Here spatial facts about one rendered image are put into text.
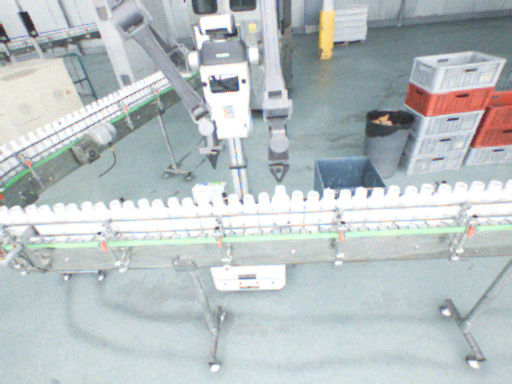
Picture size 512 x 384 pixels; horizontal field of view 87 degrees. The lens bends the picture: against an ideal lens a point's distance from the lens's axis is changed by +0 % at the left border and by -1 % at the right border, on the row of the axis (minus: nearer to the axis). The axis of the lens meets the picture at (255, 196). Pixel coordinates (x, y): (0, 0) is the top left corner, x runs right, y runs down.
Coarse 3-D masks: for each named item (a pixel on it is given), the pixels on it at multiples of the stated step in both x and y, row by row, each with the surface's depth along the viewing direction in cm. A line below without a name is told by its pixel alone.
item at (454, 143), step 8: (408, 136) 313; (440, 136) 271; (448, 136) 272; (456, 136) 274; (464, 136) 275; (472, 136) 275; (408, 144) 290; (416, 144) 276; (424, 144) 277; (432, 144) 278; (440, 144) 279; (448, 144) 279; (456, 144) 280; (464, 144) 280; (408, 152) 290; (416, 152) 281; (424, 152) 283; (432, 152) 284; (440, 152) 284; (448, 152) 285; (456, 152) 285
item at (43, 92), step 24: (0, 72) 348; (24, 72) 354; (48, 72) 382; (0, 96) 334; (24, 96) 358; (48, 96) 386; (72, 96) 419; (0, 120) 355; (24, 120) 362; (48, 120) 391
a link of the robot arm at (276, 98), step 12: (264, 0) 77; (264, 12) 77; (264, 24) 78; (276, 24) 78; (264, 36) 78; (276, 36) 78; (264, 48) 78; (276, 48) 78; (264, 60) 79; (276, 60) 78; (276, 72) 78; (264, 84) 78; (276, 84) 78; (276, 96) 79; (276, 108) 78
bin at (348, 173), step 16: (320, 160) 161; (336, 160) 160; (352, 160) 160; (368, 160) 158; (320, 176) 147; (336, 176) 167; (352, 176) 167; (368, 176) 159; (320, 192) 148; (336, 192) 137; (352, 192) 137; (368, 192) 137; (384, 192) 136
